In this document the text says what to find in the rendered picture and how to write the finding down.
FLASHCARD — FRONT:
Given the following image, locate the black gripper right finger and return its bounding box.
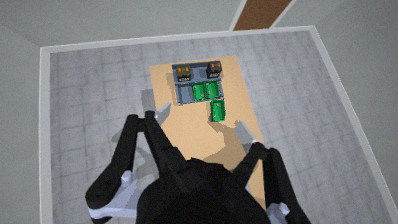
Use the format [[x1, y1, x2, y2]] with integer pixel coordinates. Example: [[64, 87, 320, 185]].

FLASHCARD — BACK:
[[219, 120, 311, 224]]

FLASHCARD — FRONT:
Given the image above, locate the dark blue metal shelf rack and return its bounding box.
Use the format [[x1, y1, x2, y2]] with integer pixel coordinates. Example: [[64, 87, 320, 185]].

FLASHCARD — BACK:
[[171, 61, 224, 106]]

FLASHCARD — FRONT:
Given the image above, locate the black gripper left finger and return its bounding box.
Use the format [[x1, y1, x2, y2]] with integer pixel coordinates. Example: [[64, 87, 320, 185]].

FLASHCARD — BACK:
[[85, 102, 202, 224]]

